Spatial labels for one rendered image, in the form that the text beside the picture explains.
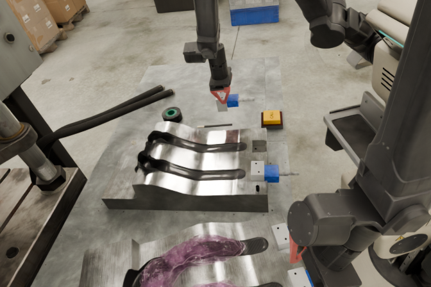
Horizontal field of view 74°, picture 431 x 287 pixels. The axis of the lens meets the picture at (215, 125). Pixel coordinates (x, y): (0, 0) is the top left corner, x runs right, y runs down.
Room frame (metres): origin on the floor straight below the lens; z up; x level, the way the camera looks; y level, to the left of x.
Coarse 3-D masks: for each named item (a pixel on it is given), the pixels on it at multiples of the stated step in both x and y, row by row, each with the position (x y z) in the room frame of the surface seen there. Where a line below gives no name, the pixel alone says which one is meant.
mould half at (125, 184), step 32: (160, 128) 0.74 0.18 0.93; (192, 128) 0.75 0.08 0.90; (256, 128) 0.70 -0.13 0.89; (128, 160) 0.70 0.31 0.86; (192, 160) 0.61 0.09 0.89; (224, 160) 0.59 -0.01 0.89; (256, 160) 0.56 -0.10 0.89; (128, 192) 0.56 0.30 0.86; (160, 192) 0.51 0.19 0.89; (192, 192) 0.50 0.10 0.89; (224, 192) 0.47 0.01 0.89; (256, 192) 0.45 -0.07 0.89
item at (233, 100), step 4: (220, 92) 0.84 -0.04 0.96; (220, 96) 0.82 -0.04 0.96; (224, 96) 0.81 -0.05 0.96; (228, 96) 0.83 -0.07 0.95; (232, 96) 0.82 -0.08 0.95; (236, 96) 0.81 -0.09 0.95; (216, 100) 0.80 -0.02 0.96; (228, 100) 0.80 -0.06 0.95; (232, 100) 0.80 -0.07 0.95; (236, 100) 0.79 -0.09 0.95; (240, 100) 0.80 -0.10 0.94; (244, 100) 0.80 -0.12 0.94; (248, 100) 0.79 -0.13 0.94; (252, 100) 0.79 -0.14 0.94; (220, 104) 0.80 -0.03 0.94; (224, 104) 0.80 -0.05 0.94; (228, 104) 0.80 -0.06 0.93; (232, 104) 0.79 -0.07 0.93; (236, 104) 0.79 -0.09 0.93; (220, 108) 0.80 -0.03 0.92; (224, 108) 0.80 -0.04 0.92
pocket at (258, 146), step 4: (252, 140) 0.65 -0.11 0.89; (256, 140) 0.64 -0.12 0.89; (260, 140) 0.64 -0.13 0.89; (252, 144) 0.64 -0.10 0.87; (256, 144) 0.64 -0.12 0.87; (260, 144) 0.64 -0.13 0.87; (264, 144) 0.64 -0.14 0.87; (252, 148) 0.63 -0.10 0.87; (256, 148) 0.63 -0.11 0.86; (260, 148) 0.63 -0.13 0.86; (264, 148) 0.63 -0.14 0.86
